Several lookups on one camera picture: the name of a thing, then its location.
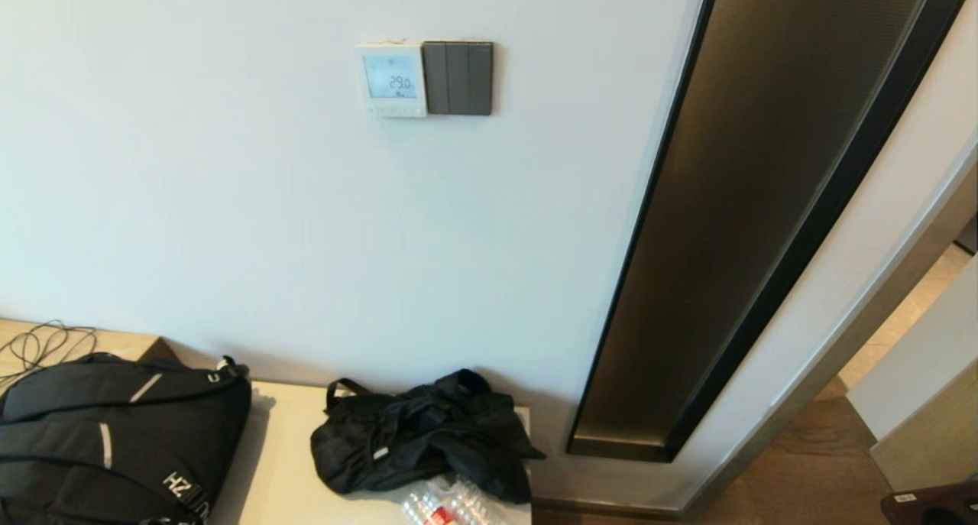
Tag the white wall thermostat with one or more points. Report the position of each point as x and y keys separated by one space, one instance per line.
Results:
x=391 y=78

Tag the beige wooden door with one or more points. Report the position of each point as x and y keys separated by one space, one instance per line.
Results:
x=924 y=372

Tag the crumpled black fabric bag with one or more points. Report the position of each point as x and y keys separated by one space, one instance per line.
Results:
x=428 y=433

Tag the clear bottle pack red label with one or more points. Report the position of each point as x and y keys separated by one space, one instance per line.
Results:
x=451 y=508

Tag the white low cabinet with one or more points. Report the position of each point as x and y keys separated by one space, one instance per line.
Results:
x=279 y=464

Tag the light wooden desk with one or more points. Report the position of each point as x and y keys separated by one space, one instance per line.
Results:
x=122 y=343

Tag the black backpack with white print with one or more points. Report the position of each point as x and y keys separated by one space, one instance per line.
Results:
x=92 y=441

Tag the dark object with white label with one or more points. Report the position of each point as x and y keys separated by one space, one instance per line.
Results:
x=936 y=506

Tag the grey triple wall switch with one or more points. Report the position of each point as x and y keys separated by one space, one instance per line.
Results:
x=458 y=78

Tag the grey-brown door frame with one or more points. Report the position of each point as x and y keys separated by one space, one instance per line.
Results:
x=863 y=319

